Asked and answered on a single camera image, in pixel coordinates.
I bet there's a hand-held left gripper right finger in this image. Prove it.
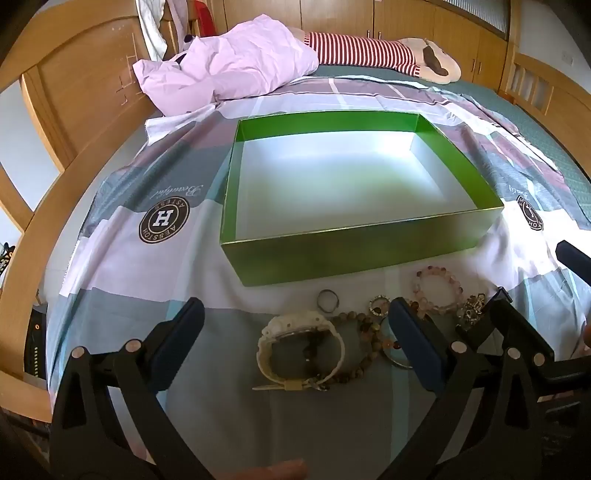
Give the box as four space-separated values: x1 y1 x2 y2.
388 296 546 480

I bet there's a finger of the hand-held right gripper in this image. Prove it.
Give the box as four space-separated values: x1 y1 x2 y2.
555 240 591 283
455 286 557 370

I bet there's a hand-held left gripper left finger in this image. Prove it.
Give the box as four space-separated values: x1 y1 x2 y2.
48 296 218 480

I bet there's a thin metal bangle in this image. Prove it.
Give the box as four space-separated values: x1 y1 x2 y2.
379 318 414 370

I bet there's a gold flower brooch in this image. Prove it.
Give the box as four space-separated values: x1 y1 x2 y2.
457 293 489 326

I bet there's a wooden bead bracelet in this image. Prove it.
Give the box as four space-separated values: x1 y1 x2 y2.
318 311 399 386

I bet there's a pink and red bead bracelet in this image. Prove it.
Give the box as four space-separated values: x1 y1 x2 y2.
409 267 465 318

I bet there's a white wrist watch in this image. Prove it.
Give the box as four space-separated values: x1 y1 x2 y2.
252 311 346 393

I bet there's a green cardboard box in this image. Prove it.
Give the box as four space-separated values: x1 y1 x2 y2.
219 110 505 288

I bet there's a person's left hand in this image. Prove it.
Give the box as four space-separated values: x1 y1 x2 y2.
240 458 309 480

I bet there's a patterned bed sheet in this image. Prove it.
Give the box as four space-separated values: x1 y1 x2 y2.
44 76 591 480

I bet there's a wooden footboard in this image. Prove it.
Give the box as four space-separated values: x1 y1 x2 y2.
501 51 591 139

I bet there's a small black toy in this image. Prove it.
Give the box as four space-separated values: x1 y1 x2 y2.
0 240 19 289

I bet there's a wooden headboard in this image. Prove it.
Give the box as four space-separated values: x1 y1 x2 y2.
0 14 160 416

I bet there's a pink quilt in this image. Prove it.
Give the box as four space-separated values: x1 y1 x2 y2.
133 14 319 116

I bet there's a wooden wardrobe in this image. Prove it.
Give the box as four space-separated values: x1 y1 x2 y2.
203 0 513 90

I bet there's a striped plush toy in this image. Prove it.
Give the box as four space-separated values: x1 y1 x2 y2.
302 31 462 85

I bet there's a white cloth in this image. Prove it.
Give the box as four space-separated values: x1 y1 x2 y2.
136 0 172 62

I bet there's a small dark metal ring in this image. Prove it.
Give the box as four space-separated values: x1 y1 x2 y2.
317 289 341 315

